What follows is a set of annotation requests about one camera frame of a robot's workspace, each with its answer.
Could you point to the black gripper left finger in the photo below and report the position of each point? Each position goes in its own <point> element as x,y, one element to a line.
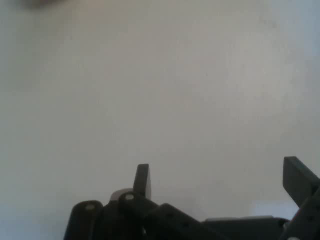
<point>140,215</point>

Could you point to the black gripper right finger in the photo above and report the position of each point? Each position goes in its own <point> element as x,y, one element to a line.
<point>300,182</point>

